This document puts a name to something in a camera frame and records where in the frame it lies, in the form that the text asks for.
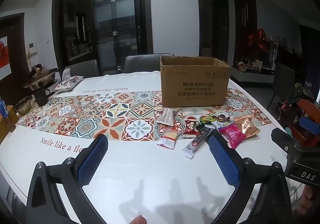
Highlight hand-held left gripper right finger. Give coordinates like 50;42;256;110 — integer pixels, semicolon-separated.
209;135;292;224

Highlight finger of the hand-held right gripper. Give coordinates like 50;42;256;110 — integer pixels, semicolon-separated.
271;128;300;157

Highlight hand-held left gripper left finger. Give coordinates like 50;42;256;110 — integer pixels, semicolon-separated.
25;134;109;224

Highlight pink snack packet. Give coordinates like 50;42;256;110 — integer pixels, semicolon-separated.
218;122;247;150

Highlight dark long stick packet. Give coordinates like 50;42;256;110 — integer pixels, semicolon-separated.
181;125;213;159

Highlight white blue snack packet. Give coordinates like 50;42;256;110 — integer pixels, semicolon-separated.
212;121;227;132

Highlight copper foil snack packet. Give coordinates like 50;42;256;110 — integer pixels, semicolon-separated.
233;116;261;137

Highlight brown foil candy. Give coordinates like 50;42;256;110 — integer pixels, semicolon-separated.
216;113;232;124

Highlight green snack packet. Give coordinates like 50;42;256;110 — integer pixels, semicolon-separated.
198;115;216;130

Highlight red white snack packet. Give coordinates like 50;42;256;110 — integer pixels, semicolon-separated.
183;116;198;139

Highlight white yellow cake packet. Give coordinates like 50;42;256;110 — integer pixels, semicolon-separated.
157;126;180;150

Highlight beige stick packet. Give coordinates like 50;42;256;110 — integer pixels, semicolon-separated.
161;108;177;127

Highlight brown cardboard box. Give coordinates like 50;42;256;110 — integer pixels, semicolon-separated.
159;56;231;109

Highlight person's right hand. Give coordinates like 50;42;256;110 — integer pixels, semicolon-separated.
300;185;319;223

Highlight person's left hand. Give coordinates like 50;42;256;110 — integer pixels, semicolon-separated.
130;215;147;224

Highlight dried flower bunch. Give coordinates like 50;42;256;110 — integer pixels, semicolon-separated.
294;81;313;98

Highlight dark grey dining chair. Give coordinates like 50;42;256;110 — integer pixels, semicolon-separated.
267;61;296;112

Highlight patterned white tablecloth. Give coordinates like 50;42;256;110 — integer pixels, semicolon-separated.
0;70;288;224

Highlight white low cabinet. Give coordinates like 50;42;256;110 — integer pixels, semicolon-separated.
230;65;275;84

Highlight patterned tissue pack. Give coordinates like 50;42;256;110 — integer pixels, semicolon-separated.
53;75;84;94

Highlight glass bowl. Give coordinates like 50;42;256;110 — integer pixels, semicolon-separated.
14;96;32;115

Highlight wooden box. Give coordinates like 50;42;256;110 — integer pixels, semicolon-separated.
0;105;19;141

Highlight metal hot pot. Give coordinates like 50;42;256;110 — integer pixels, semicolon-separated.
23;65;59;90

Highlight red foil balloons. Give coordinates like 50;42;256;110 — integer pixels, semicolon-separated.
247;28;271;55

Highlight dark framed glass door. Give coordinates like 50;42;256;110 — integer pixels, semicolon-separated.
52;0;153;78

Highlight orange wooden toy frame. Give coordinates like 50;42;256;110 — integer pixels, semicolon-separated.
297;99;320;146

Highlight red wall poster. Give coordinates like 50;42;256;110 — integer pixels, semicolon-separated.
0;36;12;70

